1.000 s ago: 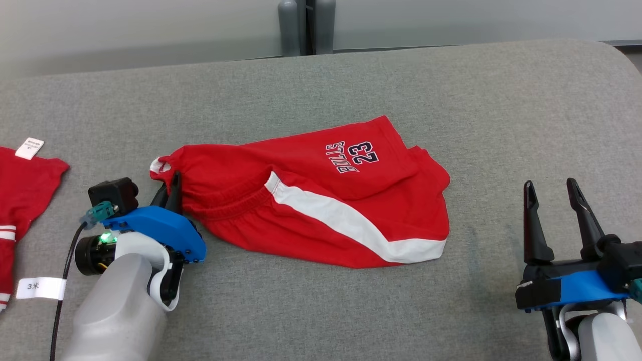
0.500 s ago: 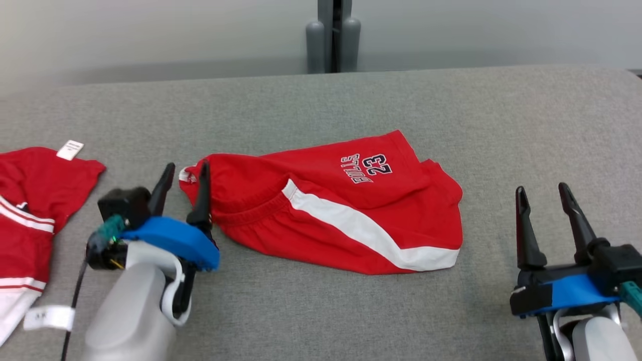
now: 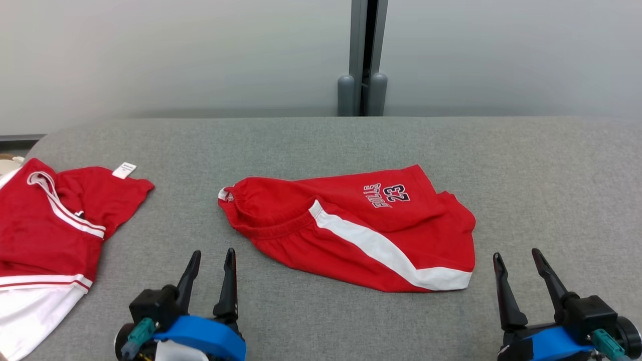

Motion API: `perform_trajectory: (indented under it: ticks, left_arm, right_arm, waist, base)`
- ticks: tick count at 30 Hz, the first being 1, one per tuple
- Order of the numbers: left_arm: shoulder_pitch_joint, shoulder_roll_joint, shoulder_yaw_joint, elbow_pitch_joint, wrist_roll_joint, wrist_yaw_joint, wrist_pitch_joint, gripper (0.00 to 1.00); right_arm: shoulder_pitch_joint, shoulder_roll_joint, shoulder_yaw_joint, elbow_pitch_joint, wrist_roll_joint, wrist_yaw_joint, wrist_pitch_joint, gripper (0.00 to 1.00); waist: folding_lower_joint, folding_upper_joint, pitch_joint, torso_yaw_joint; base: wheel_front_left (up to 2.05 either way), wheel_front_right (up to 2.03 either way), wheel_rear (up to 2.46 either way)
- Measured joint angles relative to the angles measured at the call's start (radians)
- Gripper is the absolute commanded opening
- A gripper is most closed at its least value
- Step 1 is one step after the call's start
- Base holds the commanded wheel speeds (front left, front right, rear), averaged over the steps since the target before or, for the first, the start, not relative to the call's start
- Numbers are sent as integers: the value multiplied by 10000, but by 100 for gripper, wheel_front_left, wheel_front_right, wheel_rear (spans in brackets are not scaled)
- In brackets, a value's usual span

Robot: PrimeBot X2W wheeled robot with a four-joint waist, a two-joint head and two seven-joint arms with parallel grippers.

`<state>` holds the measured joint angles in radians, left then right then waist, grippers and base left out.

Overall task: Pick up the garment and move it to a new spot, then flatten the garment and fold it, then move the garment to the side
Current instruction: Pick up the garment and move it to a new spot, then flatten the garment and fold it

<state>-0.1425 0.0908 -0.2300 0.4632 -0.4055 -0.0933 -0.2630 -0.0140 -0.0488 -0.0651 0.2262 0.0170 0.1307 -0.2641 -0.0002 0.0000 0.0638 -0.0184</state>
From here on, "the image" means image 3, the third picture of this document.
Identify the red shorts white stripe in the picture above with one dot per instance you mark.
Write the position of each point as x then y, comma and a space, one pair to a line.
351, 225

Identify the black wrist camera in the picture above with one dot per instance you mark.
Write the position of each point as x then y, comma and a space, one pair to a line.
153, 303
592, 313

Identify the red white Bulls jersey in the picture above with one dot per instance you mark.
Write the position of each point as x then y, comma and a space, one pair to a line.
30, 235

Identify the cream laundry basket brown rim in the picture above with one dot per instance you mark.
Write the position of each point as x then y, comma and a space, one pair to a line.
7, 163

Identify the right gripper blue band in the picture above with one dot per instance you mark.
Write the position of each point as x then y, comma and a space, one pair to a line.
546, 343

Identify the grey partition post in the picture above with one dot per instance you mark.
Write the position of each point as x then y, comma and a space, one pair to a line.
357, 50

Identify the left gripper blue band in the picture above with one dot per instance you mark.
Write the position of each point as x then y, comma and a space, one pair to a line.
200, 336

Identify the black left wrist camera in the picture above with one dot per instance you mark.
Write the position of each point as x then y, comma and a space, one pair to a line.
153, 303

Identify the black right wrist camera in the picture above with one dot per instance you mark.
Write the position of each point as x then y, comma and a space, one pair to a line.
592, 313

